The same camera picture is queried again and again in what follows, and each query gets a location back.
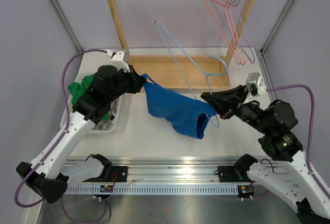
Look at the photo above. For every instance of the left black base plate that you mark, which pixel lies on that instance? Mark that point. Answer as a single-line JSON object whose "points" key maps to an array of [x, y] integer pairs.
{"points": [[116, 174]]}

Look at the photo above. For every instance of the grey tank top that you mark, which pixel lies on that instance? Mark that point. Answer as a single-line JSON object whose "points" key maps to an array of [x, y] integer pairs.
{"points": [[110, 124]]}

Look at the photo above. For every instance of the pink hanger of green top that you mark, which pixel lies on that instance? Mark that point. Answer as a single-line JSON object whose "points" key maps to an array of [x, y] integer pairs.
{"points": [[221, 23]]}

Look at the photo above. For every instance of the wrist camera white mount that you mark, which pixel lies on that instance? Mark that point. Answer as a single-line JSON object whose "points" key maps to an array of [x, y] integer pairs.
{"points": [[256, 84], [117, 59]]}

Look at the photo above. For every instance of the white slotted cable duct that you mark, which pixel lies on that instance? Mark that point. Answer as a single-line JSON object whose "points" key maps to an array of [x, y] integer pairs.
{"points": [[125, 189]]}

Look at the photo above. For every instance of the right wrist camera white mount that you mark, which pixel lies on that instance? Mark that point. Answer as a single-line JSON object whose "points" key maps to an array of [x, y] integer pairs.
{"points": [[256, 84]]}

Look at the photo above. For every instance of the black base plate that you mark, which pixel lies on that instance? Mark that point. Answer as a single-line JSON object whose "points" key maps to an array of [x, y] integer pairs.
{"points": [[116, 174], [229, 174]]}

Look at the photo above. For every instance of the green tank top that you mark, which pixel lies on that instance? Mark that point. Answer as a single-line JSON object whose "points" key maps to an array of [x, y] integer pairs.
{"points": [[82, 90]]}

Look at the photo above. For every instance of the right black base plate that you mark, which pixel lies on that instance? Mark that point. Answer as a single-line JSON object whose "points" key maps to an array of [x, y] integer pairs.
{"points": [[229, 174]]}

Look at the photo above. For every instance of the wooden clothes rack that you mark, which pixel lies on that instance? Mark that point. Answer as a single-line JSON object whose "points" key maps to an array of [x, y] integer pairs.
{"points": [[190, 24]]}

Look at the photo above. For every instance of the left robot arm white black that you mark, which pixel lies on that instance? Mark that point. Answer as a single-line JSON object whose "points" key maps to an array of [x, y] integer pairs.
{"points": [[45, 174]]}

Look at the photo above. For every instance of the blue tank top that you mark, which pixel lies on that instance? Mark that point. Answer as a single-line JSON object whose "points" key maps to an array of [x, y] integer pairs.
{"points": [[187, 116]]}

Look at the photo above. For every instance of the pink hanger of grey top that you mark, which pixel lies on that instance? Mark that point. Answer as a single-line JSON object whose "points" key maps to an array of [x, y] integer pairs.
{"points": [[232, 23]]}

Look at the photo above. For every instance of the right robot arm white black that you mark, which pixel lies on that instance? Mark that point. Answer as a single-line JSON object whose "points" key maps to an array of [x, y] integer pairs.
{"points": [[309, 197]]}

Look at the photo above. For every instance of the aluminium rail frame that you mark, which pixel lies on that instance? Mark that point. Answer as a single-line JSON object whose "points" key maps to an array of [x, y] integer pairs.
{"points": [[155, 154]]}

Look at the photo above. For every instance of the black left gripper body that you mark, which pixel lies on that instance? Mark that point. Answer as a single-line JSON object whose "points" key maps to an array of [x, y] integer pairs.
{"points": [[126, 82]]}

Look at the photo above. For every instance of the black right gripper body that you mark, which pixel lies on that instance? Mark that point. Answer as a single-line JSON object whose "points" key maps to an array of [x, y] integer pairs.
{"points": [[249, 112]]}

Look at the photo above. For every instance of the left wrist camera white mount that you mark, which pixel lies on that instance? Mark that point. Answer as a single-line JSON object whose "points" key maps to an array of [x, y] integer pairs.
{"points": [[117, 59]]}

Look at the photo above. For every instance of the white plastic basket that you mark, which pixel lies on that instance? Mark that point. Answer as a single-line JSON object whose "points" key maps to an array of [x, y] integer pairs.
{"points": [[79, 79]]}

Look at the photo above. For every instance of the light blue hanger of pink top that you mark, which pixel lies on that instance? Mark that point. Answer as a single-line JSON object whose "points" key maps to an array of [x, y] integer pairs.
{"points": [[230, 17]]}

